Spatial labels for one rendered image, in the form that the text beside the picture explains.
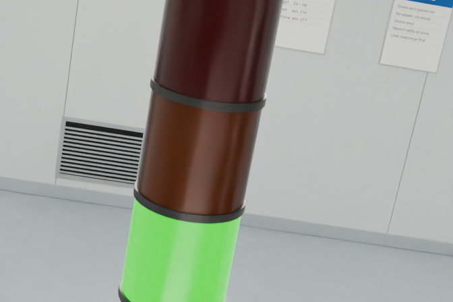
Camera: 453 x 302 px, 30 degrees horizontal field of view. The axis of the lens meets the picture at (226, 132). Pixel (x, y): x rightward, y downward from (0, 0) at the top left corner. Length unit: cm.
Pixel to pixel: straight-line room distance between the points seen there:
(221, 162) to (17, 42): 555
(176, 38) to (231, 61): 2
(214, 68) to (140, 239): 9
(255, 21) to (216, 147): 5
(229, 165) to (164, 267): 5
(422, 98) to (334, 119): 63
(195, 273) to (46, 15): 547
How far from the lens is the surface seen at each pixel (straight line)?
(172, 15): 35
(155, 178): 36
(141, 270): 38
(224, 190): 36
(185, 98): 34
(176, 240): 36
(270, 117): 592
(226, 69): 34
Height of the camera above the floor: 239
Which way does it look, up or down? 17 degrees down
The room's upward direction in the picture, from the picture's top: 10 degrees clockwise
